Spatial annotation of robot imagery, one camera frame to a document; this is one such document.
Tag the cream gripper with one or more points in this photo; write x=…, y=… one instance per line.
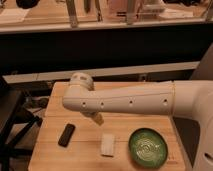
x=95, y=116

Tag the black eraser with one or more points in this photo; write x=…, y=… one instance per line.
x=66, y=135

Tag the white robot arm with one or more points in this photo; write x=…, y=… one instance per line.
x=191, y=99

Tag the white sponge block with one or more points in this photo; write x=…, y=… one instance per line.
x=107, y=145

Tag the black side table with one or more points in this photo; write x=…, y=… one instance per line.
x=12, y=112

